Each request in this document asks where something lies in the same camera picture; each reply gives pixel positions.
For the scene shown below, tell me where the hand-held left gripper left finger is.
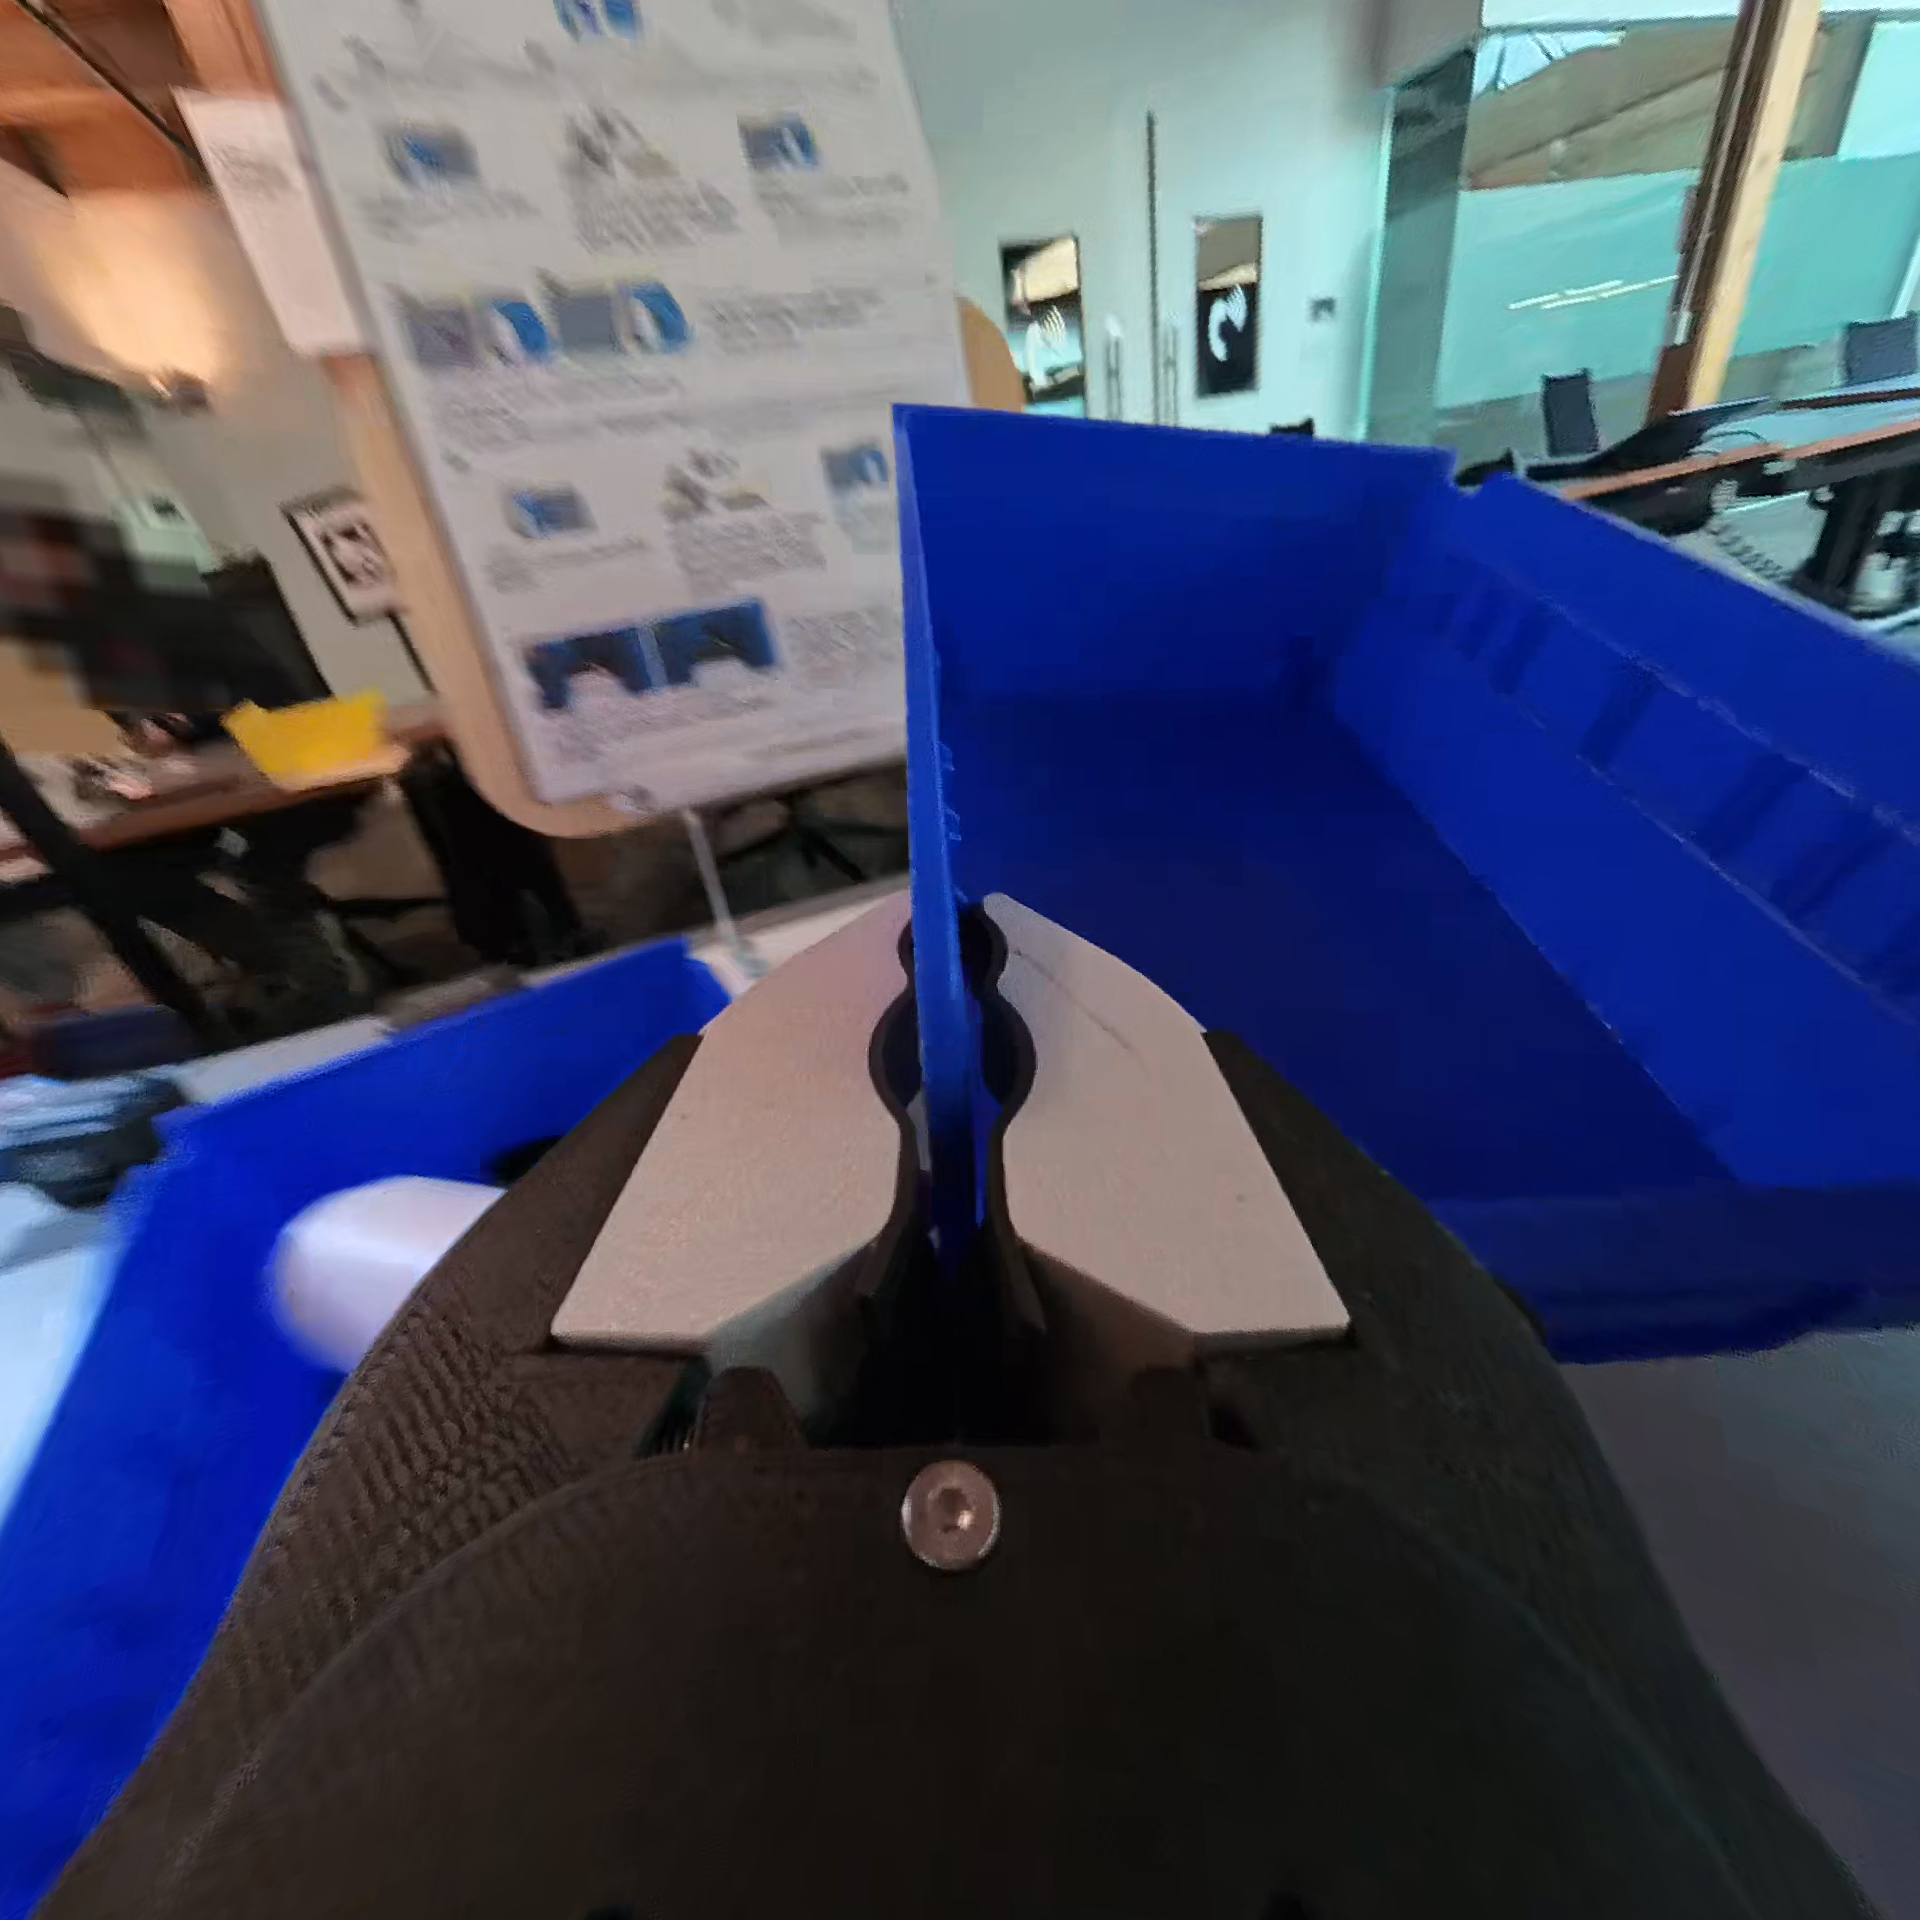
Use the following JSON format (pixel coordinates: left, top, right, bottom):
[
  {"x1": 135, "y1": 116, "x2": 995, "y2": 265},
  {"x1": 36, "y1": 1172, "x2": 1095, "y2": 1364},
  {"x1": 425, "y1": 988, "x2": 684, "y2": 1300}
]
[{"x1": 550, "y1": 893, "x2": 924, "y2": 1352}]

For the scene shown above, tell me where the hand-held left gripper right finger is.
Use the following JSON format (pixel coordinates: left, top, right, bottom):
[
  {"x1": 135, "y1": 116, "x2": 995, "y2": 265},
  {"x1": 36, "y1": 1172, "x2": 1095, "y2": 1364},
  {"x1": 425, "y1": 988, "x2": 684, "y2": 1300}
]
[{"x1": 979, "y1": 893, "x2": 1356, "y2": 1344}]

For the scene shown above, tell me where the blue plastic bin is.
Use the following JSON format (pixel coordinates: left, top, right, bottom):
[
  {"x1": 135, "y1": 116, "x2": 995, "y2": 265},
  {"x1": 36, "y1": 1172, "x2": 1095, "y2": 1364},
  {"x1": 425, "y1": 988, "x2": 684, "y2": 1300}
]
[
  {"x1": 893, "y1": 401, "x2": 1920, "y2": 1369},
  {"x1": 0, "y1": 937, "x2": 737, "y2": 1913}
]

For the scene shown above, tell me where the white plastic bottle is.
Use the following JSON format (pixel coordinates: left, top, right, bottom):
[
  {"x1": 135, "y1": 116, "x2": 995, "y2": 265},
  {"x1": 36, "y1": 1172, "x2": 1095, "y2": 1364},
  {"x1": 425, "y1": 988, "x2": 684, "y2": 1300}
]
[{"x1": 268, "y1": 1175, "x2": 511, "y2": 1370}]

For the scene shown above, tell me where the instruction sign on white stand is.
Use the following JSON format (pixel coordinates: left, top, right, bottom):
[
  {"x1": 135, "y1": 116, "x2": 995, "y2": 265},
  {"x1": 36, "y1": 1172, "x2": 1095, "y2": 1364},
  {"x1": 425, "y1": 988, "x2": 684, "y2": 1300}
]
[{"x1": 248, "y1": 0, "x2": 1031, "y2": 984}]

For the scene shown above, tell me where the wooden top office desk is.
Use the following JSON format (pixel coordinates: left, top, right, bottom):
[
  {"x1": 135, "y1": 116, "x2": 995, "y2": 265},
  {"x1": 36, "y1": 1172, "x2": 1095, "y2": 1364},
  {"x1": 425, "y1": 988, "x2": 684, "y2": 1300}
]
[
  {"x1": 1551, "y1": 381, "x2": 1920, "y2": 609},
  {"x1": 0, "y1": 734, "x2": 445, "y2": 864}
]

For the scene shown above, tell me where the yellow plastic bin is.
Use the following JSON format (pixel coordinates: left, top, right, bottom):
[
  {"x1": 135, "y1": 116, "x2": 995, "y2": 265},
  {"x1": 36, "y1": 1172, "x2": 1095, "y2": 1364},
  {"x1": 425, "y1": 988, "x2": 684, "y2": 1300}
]
[{"x1": 222, "y1": 689, "x2": 392, "y2": 782}]

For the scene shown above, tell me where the dark battery charger case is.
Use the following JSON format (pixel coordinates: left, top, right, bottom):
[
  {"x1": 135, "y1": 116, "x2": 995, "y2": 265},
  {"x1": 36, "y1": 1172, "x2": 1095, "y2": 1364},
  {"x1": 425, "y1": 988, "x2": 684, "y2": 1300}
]
[{"x1": 0, "y1": 1101, "x2": 169, "y2": 1204}]

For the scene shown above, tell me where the printed instruction sheet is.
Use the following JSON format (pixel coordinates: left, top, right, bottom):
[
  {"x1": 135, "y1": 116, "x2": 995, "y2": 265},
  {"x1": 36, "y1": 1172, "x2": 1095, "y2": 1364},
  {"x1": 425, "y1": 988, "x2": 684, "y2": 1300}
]
[{"x1": 257, "y1": 0, "x2": 966, "y2": 805}]

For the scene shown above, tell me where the black white marker sign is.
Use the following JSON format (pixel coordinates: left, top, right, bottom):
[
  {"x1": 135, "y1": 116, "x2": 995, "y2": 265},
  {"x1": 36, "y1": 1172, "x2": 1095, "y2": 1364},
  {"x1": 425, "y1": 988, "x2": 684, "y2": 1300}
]
[{"x1": 282, "y1": 485, "x2": 409, "y2": 622}]

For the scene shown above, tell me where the white door with window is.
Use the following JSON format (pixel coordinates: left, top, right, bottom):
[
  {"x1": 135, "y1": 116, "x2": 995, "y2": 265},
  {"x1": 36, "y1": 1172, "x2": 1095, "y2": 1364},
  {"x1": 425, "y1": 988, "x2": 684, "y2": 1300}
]
[
  {"x1": 961, "y1": 150, "x2": 1157, "y2": 426},
  {"x1": 1157, "y1": 92, "x2": 1389, "y2": 436}
]

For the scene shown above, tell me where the white paper notice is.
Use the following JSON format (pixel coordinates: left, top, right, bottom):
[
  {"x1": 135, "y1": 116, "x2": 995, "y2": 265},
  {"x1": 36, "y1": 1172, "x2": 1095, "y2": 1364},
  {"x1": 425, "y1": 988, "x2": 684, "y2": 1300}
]
[{"x1": 169, "y1": 87, "x2": 365, "y2": 359}]

